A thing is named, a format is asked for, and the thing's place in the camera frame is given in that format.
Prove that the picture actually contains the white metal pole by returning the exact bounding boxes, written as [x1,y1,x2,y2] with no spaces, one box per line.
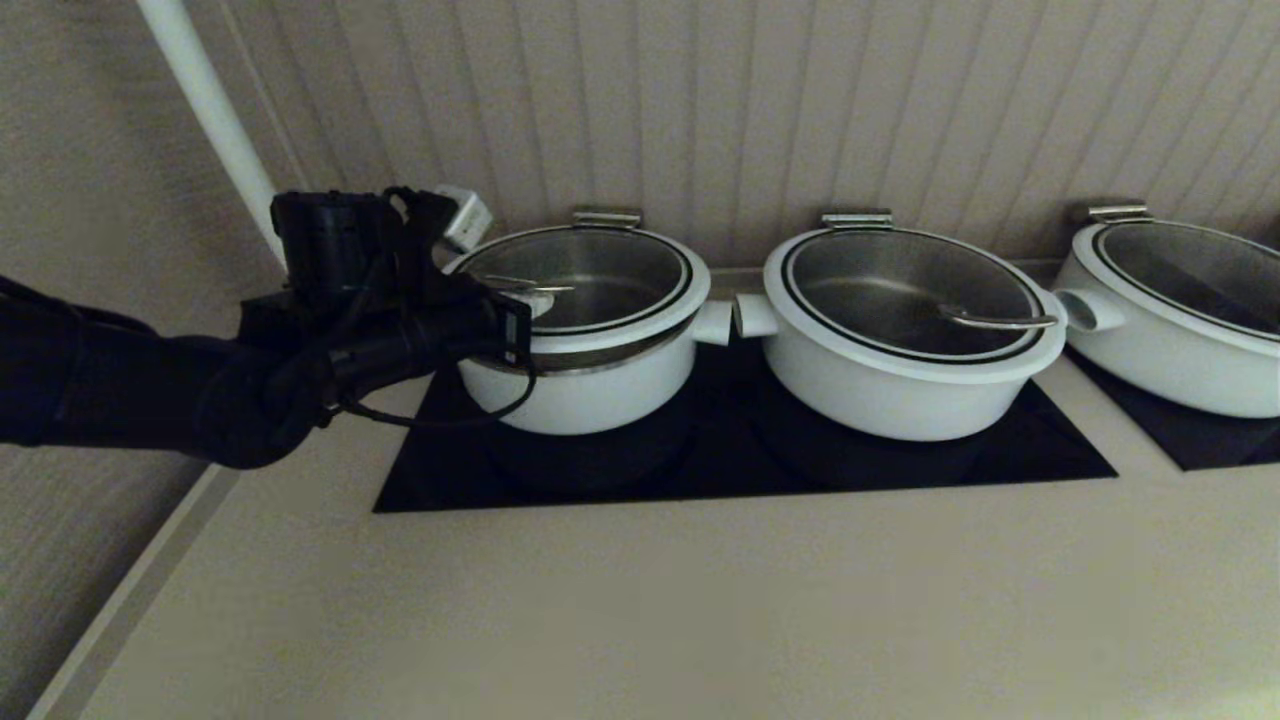
[135,0,291,263]

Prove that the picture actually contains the white round cooking pot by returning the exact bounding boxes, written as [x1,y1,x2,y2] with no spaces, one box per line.
[733,229,1064,443]
[1050,222,1280,419]
[460,300,734,437]

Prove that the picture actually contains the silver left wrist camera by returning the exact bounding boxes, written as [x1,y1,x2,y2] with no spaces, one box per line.
[432,185,494,256]

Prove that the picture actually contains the wide black induction cooktop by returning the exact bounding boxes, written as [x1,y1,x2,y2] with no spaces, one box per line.
[373,345,1118,514]

